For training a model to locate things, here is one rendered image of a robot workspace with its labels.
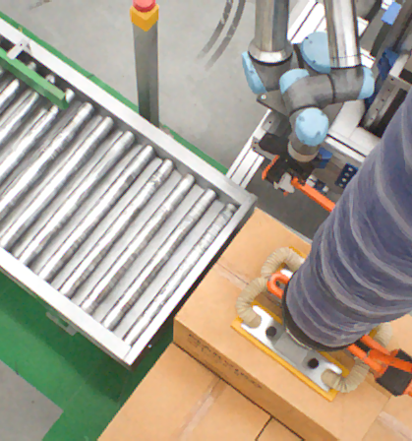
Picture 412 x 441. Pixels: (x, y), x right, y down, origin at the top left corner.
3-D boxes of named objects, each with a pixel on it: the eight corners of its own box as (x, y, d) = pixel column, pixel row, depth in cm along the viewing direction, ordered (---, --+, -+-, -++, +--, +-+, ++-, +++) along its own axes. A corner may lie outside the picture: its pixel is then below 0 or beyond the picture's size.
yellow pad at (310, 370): (229, 326, 208) (230, 323, 204) (251, 297, 211) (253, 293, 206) (329, 403, 203) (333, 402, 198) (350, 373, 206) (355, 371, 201)
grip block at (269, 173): (261, 178, 211) (263, 171, 206) (278, 156, 213) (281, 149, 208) (285, 196, 209) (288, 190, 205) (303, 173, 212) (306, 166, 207)
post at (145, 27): (139, 141, 326) (128, 8, 231) (148, 130, 328) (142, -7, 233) (151, 150, 325) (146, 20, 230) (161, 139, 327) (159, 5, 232)
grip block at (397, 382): (371, 379, 195) (377, 376, 190) (391, 348, 198) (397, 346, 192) (397, 399, 194) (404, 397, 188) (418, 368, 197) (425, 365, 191)
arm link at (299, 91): (318, 77, 189) (330, 116, 186) (274, 85, 188) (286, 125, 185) (323, 61, 182) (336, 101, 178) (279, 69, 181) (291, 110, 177)
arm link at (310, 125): (324, 100, 176) (334, 134, 174) (316, 121, 187) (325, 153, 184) (292, 107, 176) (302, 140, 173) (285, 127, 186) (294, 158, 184)
